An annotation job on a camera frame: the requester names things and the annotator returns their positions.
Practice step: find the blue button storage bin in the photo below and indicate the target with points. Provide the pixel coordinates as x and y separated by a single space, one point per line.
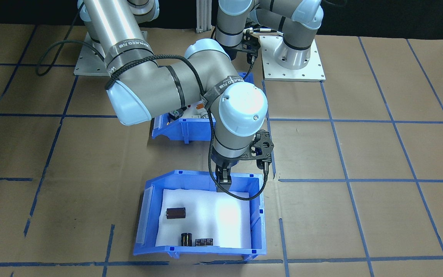
190 130

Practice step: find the blue capacitor storage bin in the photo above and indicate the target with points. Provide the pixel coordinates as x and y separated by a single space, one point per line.
258 231

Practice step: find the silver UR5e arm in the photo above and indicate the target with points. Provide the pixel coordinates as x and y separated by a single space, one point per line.
137 88
298 46

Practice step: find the dark brown cylinder capacitor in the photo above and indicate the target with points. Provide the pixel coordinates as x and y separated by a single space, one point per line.
176 212

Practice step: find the black printed capacitor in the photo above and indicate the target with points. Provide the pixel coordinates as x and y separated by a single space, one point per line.
204 242

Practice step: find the black cylinder capacitor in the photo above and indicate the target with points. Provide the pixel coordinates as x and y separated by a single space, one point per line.
185 239

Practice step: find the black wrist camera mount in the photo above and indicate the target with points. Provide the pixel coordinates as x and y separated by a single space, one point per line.
250 44
262 144

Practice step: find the aluminium frame bar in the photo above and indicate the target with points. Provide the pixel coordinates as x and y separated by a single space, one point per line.
205 15

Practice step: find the silver black selector switch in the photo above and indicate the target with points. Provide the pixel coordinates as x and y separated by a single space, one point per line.
202 114

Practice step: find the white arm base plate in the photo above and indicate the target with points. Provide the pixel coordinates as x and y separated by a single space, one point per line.
87 65
317 73

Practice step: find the black frame cover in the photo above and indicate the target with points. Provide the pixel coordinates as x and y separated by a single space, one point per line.
398 15

